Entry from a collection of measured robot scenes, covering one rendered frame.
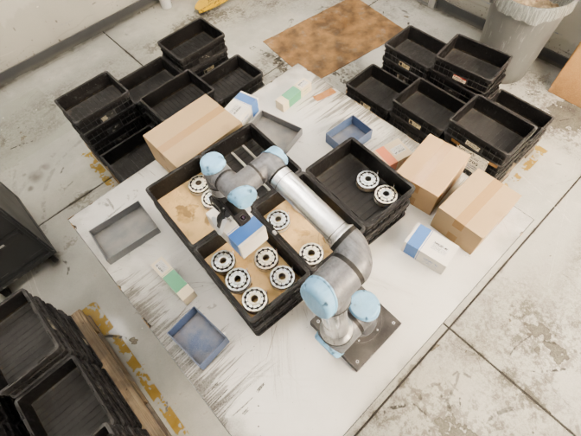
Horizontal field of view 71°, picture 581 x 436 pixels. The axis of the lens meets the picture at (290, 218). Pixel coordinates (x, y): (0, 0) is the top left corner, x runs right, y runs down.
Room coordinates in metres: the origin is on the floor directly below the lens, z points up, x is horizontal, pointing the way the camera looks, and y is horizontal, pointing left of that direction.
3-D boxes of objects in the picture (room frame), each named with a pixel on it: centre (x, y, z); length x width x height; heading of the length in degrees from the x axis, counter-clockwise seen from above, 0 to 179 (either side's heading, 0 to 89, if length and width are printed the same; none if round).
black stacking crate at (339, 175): (1.02, -0.32, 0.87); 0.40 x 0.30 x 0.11; 35
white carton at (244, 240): (0.75, 0.20, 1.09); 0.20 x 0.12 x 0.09; 38
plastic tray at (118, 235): (1.00, 0.80, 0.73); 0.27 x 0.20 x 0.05; 123
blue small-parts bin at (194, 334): (0.46, 0.42, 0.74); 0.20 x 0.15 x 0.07; 43
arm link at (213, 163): (0.77, 0.21, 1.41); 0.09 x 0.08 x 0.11; 39
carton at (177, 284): (0.72, 0.54, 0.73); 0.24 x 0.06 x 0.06; 40
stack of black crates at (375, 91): (2.18, -0.73, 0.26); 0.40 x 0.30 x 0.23; 38
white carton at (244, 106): (1.70, 0.22, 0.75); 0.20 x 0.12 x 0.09; 143
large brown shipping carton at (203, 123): (1.45, 0.44, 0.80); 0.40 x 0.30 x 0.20; 129
